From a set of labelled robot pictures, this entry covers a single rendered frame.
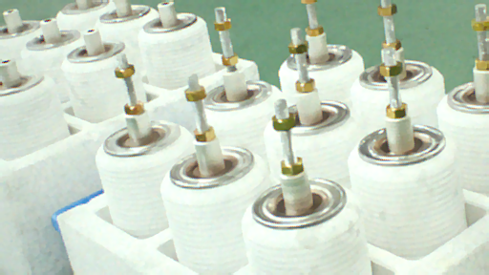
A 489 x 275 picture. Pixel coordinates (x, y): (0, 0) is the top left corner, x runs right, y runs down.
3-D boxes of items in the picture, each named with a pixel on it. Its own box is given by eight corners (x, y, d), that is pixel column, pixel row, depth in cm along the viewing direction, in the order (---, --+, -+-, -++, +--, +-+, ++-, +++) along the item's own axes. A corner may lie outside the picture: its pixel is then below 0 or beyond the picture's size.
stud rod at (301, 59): (312, 106, 84) (299, 31, 81) (302, 106, 84) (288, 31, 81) (314, 101, 85) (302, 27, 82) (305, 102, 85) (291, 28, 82)
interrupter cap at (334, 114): (355, 130, 82) (354, 123, 81) (274, 144, 82) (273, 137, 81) (346, 100, 89) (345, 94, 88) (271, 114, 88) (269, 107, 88)
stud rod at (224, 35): (232, 79, 92) (218, 10, 89) (226, 77, 93) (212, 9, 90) (240, 76, 93) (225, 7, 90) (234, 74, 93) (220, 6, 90)
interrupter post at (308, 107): (325, 124, 84) (319, 92, 83) (300, 129, 84) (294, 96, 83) (323, 115, 86) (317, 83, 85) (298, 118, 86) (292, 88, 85)
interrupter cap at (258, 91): (192, 99, 95) (191, 94, 95) (256, 79, 98) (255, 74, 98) (217, 120, 89) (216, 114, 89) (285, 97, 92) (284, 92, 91)
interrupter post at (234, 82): (223, 99, 94) (217, 71, 93) (244, 93, 95) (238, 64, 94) (231, 105, 92) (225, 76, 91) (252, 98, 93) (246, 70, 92)
